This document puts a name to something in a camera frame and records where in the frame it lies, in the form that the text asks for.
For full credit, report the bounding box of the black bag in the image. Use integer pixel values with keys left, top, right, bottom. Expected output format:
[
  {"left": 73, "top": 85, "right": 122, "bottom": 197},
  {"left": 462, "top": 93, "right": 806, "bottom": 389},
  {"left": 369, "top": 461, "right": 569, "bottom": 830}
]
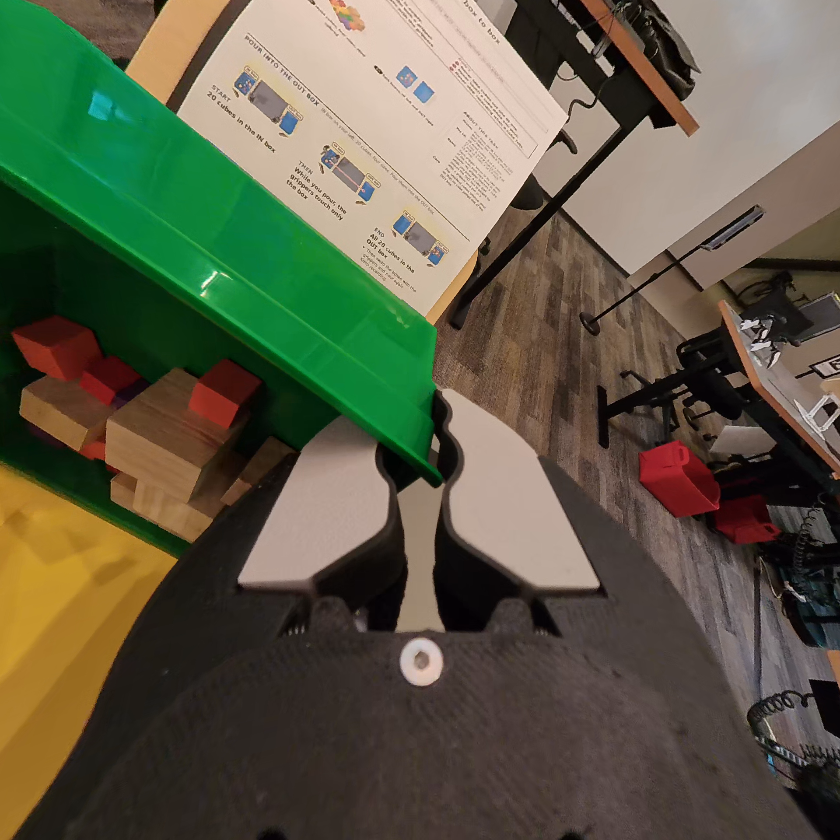
[{"left": 613, "top": 0, "right": 700, "bottom": 99}]

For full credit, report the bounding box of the black floor stand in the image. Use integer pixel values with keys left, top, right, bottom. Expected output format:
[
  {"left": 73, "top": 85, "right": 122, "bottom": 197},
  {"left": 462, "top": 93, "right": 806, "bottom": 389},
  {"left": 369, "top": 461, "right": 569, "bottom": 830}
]
[{"left": 579, "top": 205, "right": 765, "bottom": 337}]

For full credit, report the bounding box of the printed instruction sheet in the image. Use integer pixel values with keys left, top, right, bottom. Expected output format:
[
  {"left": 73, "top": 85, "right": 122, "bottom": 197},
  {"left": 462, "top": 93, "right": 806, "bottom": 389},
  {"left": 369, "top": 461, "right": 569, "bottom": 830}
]
[{"left": 177, "top": 0, "right": 568, "bottom": 316}]

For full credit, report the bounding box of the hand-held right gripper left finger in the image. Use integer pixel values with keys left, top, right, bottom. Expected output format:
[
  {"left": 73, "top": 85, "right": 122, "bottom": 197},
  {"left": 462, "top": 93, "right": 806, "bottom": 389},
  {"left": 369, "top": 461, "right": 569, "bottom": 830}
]
[{"left": 238, "top": 416, "right": 406, "bottom": 634}]

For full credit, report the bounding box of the red plastic bin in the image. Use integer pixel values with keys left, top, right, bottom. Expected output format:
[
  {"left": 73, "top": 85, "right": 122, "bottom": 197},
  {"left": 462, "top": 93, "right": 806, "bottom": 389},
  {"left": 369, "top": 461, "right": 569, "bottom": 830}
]
[
  {"left": 714, "top": 495, "right": 782, "bottom": 546},
  {"left": 640, "top": 441, "right": 721, "bottom": 519}
]

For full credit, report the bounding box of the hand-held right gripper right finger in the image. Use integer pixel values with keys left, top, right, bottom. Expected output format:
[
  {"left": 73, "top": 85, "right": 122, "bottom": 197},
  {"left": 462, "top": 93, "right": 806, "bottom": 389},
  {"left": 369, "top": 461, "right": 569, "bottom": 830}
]
[{"left": 433, "top": 388, "right": 602, "bottom": 634}]

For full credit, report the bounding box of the pale wooden display board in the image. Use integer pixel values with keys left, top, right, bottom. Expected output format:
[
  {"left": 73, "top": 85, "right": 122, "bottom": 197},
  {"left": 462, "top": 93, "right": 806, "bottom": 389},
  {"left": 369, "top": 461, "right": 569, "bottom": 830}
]
[{"left": 125, "top": 0, "right": 483, "bottom": 324}]

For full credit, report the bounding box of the teal and black equipment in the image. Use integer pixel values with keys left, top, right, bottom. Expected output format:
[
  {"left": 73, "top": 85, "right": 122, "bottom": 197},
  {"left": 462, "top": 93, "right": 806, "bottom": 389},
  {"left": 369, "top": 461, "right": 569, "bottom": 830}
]
[{"left": 781, "top": 567, "right": 840, "bottom": 647}]

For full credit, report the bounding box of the wooden desk with black frame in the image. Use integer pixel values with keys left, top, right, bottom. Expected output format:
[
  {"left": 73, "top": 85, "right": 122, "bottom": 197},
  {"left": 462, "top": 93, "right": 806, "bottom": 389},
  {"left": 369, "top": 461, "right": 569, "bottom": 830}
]
[{"left": 453, "top": 0, "right": 700, "bottom": 329}]

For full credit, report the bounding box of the black office chair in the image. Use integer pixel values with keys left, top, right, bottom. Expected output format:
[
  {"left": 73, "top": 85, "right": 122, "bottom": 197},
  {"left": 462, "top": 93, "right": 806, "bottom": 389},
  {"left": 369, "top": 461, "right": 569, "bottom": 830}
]
[{"left": 597, "top": 328, "right": 746, "bottom": 450}]

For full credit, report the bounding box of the green plastic box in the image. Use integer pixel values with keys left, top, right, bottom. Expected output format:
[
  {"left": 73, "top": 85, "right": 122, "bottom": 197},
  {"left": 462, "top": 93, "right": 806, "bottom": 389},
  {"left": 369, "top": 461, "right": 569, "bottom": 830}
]
[{"left": 0, "top": 0, "right": 442, "bottom": 559}]

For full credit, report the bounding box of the yellow plastic box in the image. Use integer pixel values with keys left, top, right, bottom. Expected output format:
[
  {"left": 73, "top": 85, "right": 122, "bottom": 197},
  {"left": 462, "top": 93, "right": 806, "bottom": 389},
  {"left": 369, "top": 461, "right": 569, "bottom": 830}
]
[{"left": 0, "top": 459, "right": 181, "bottom": 837}]

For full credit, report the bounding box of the black and white tabletop device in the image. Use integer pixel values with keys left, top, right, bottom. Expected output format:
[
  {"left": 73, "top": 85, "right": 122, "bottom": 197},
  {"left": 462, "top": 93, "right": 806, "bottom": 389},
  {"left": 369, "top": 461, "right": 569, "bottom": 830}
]
[{"left": 738, "top": 315, "right": 788, "bottom": 368}]

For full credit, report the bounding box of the black coiled cable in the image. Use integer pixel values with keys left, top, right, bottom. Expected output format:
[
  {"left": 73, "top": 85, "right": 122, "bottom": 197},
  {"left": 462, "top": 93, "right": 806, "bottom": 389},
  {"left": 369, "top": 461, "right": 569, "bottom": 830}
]
[
  {"left": 748, "top": 690, "right": 818, "bottom": 746},
  {"left": 793, "top": 502, "right": 824, "bottom": 572}
]

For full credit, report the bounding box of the pile of wooden and coloured cubes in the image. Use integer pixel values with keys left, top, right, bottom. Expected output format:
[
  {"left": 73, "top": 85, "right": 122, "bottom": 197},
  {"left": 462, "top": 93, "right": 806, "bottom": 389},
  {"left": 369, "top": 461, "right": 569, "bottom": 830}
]
[{"left": 11, "top": 315, "right": 296, "bottom": 542}]

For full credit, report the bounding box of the long work desk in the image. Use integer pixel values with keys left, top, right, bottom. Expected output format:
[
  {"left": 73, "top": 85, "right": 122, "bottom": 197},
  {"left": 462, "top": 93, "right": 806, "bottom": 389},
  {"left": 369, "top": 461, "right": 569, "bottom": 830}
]
[{"left": 718, "top": 298, "right": 840, "bottom": 480}]

